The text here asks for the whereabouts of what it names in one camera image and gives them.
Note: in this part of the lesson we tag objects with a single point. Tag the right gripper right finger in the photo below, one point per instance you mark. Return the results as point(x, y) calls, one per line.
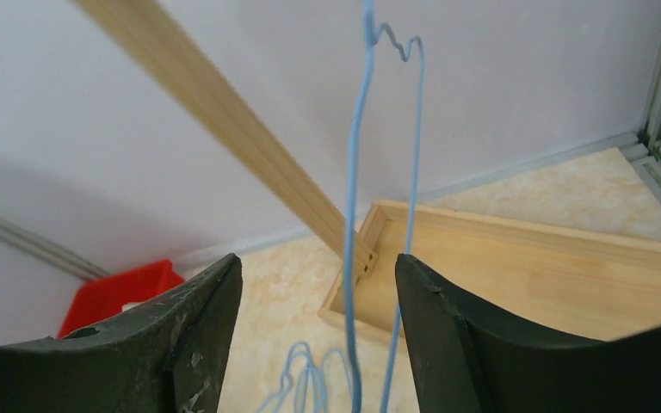
point(470, 355)

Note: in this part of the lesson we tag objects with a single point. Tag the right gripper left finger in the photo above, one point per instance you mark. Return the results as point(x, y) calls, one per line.
point(168, 354)

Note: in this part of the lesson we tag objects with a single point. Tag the blue wire hanger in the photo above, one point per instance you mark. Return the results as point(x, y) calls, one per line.
point(372, 33)
point(306, 380)

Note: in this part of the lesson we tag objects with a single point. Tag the red plastic bin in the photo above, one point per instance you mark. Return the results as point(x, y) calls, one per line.
point(100, 299)

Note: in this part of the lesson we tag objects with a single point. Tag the wooden hanger rack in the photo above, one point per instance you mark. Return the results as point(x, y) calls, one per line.
point(586, 283)

